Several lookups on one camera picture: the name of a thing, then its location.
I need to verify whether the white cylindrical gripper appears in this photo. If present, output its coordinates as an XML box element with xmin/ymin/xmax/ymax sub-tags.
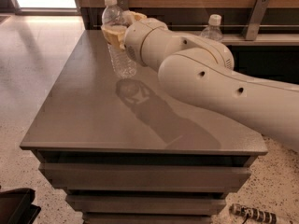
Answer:
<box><xmin>101</xmin><ymin>11</ymin><xmax>168</xmax><ymax>66</ymax></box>

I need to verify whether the labelled upright water bottle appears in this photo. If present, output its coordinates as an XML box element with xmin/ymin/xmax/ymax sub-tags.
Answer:
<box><xmin>200</xmin><ymin>14</ymin><xmax>223</xmax><ymax>42</ymax></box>

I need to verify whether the grey drawer cabinet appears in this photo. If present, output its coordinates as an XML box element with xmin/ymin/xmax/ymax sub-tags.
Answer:
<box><xmin>21</xmin><ymin>31</ymin><xmax>267</xmax><ymax>224</ymax></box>

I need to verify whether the right metal wall bracket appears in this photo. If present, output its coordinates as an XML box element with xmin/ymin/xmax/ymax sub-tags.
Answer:
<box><xmin>243</xmin><ymin>0</ymin><xmax>270</xmax><ymax>41</ymax></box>

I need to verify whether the left metal wall bracket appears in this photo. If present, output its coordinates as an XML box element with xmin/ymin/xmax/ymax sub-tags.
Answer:
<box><xmin>117</xmin><ymin>0</ymin><xmax>129</xmax><ymax>10</ymax></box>

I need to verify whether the clear crinkled water bottle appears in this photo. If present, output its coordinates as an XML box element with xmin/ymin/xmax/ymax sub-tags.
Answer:
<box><xmin>102</xmin><ymin>0</ymin><xmax>136</xmax><ymax>78</ymax></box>

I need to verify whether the striped cable sleeve on floor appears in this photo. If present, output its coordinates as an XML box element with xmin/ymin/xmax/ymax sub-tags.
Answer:
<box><xmin>229</xmin><ymin>203</ymin><xmax>295</xmax><ymax>224</ymax></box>

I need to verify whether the black object at floor corner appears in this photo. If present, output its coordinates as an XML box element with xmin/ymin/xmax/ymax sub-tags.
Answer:
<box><xmin>0</xmin><ymin>188</ymin><xmax>41</xmax><ymax>224</ymax></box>

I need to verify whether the metal wall bracket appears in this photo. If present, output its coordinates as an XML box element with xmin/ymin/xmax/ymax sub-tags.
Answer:
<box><xmin>243</xmin><ymin>0</ymin><xmax>270</xmax><ymax>41</ymax></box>
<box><xmin>117</xmin><ymin>0</ymin><xmax>129</xmax><ymax>10</ymax></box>

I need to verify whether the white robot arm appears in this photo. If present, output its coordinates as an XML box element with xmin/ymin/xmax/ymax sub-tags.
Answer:
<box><xmin>101</xmin><ymin>11</ymin><xmax>299</xmax><ymax>152</ymax></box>

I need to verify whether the grey side shelf counter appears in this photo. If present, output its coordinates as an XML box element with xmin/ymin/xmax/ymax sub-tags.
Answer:
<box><xmin>222</xmin><ymin>34</ymin><xmax>299</xmax><ymax>46</ymax></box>

